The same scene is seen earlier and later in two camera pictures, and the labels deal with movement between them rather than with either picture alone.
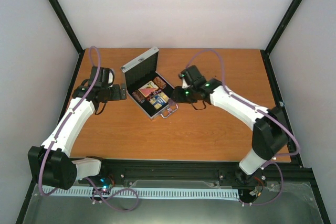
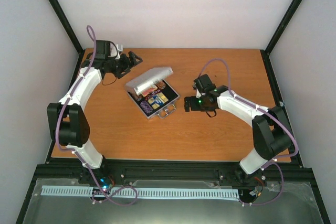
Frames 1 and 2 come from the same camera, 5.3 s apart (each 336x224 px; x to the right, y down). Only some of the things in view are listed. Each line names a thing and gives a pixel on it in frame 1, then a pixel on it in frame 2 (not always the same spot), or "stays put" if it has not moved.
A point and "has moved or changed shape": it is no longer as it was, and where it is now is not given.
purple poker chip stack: x=171 y=102 -> x=146 y=107
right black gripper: x=178 y=96 -> x=194 y=106
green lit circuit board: x=106 y=184 stays put
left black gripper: x=117 y=95 -> x=127 y=64
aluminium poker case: x=148 y=90 has moved or changed shape
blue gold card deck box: x=159 y=99 stays put
